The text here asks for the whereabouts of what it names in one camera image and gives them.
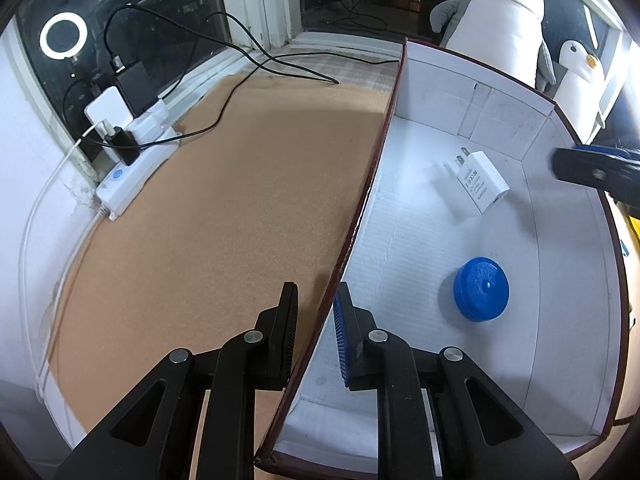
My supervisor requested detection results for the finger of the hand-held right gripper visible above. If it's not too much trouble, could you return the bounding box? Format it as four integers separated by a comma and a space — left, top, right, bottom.
550, 144, 640, 211

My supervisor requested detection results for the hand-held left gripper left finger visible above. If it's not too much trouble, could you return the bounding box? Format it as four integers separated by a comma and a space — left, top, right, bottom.
52, 282, 301, 480

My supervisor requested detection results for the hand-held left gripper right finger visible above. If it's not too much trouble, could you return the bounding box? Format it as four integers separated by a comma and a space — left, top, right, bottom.
332, 282, 581, 480

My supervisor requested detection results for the white USB wall charger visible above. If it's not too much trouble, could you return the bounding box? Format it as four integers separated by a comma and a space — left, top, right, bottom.
452, 146, 511, 215

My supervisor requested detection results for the red cardboard box white inside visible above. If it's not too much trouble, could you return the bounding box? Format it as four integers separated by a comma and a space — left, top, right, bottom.
254, 37, 632, 480

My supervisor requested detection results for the blue round plastic lid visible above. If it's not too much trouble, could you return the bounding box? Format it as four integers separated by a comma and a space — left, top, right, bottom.
453, 257, 510, 322

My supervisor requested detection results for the small penguin plush toy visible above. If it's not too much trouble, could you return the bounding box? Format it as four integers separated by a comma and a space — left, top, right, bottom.
552, 40, 608, 133

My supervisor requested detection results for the brown table mat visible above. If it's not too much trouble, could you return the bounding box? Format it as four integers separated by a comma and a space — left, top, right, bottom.
50, 67, 401, 480

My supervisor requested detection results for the large penguin plush toy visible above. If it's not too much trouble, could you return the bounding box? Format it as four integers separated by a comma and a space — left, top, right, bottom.
430, 0, 557, 93

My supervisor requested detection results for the white power strip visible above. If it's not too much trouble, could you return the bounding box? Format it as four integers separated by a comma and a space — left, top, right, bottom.
96, 105, 182, 221

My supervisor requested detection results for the checkered cloth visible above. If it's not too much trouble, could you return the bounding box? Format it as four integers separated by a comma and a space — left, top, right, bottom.
260, 50, 403, 95

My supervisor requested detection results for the black plug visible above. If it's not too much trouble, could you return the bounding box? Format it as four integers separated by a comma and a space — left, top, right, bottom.
102, 127, 141, 166

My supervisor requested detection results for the white power adapter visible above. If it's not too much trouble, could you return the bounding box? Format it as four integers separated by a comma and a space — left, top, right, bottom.
84, 86, 136, 133

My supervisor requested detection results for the black power adapter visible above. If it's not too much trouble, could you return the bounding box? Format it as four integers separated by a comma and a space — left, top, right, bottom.
116, 62, 160, 113

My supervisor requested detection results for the black cable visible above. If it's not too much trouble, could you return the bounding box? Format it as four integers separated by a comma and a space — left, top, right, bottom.
135, 10, 401, 151
105, 4, 341, 85

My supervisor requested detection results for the white window frame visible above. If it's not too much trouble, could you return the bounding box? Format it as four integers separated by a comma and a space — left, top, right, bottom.
5, 0, 628, 183

